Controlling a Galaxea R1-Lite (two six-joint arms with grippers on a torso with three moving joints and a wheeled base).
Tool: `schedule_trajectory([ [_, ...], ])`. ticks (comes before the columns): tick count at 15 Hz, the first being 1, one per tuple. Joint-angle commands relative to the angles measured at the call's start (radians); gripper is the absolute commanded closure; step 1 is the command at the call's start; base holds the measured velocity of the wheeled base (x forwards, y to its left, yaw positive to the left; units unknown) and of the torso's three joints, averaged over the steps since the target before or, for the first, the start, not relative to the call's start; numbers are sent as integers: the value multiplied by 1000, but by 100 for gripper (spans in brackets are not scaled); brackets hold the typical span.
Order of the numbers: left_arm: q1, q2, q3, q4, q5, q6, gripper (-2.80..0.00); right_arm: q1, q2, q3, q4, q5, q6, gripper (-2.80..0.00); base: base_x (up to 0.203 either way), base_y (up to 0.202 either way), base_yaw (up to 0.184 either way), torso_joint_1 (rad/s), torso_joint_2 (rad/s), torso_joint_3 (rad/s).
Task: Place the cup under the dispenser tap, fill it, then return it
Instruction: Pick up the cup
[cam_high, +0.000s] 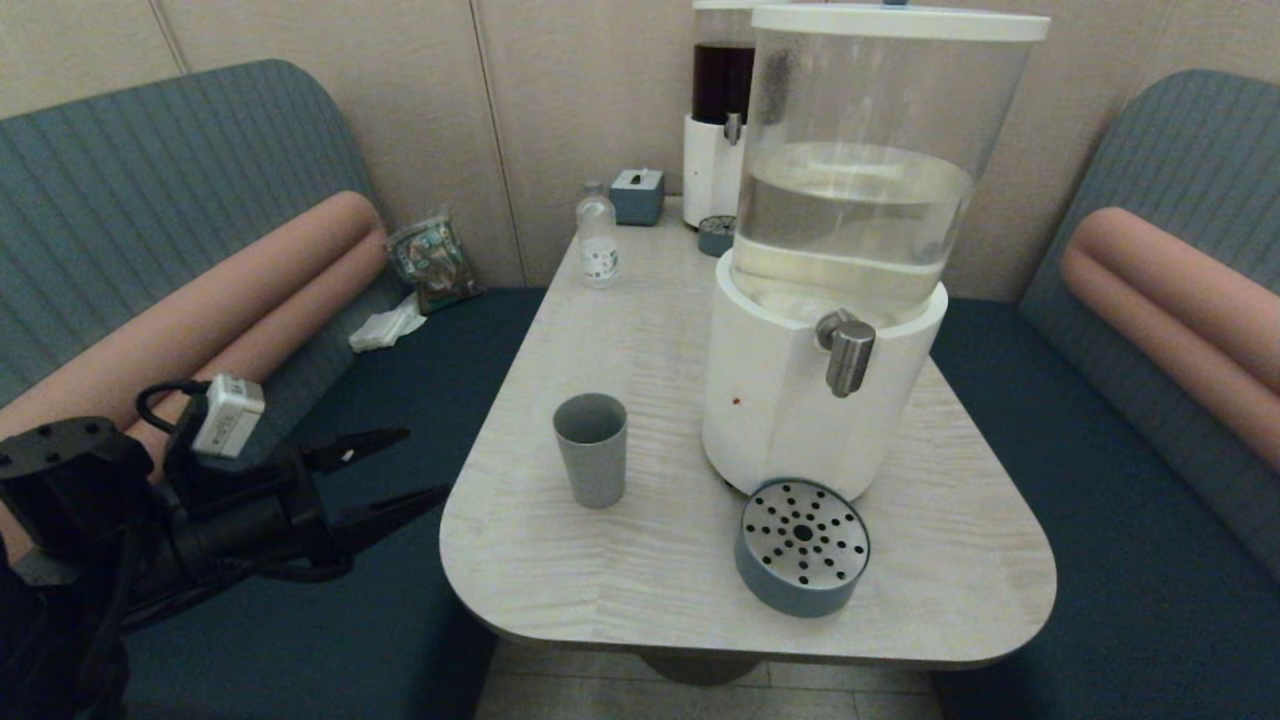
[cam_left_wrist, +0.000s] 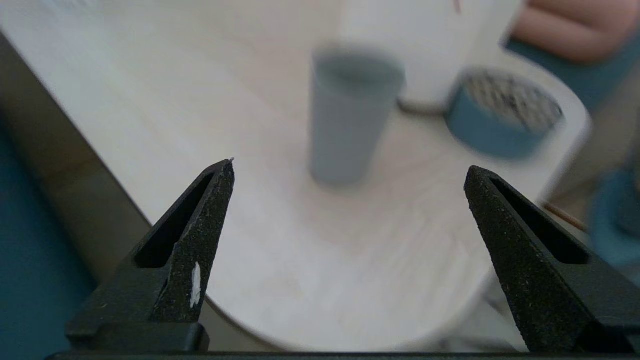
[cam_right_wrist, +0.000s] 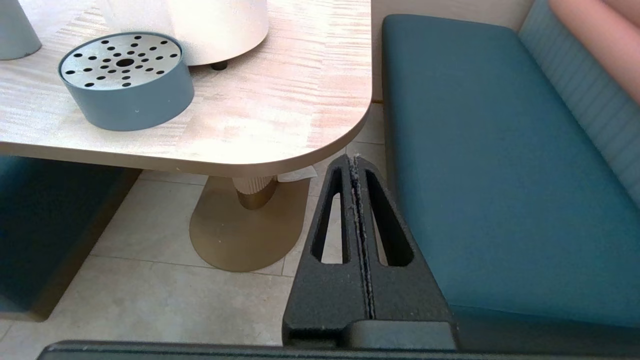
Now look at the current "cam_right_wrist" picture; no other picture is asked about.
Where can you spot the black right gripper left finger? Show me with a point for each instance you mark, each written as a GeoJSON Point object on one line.
{"type": "Point", "coordinates": [325, 300]}

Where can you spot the dark blue bench seat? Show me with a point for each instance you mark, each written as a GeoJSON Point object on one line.
{"type": "Point", "coordinates": [45, 225]}
{"type": "Point", "coordinates": [490, 175]}

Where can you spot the blue perforated drip tray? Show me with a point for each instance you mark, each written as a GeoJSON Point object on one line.
{"type": "Point", "coordinates": [135, 107]}

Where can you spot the grey plastic cup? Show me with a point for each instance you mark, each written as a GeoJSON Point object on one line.
{"type": "Point", "coordinates": [15, 30]}

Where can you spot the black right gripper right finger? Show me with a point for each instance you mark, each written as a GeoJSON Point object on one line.
{"type": "Point", "coordinates": [405, 295]}

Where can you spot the white paper scrap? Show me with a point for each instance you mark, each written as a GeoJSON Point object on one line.
{"type": "Point", "coordinates": [297, 175]}

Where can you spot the pink bolster cushion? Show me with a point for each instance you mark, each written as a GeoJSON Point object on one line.
{"type": "Point", "coordinates": [605, 40]}

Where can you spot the gold table pedestal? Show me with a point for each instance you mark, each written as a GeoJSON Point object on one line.
{"type": "Point", "coordinates": [245, 235]}

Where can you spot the clear water dispenser white base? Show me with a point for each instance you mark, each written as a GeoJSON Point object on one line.
{"type": "Point", "coordinates": [215, 30]}

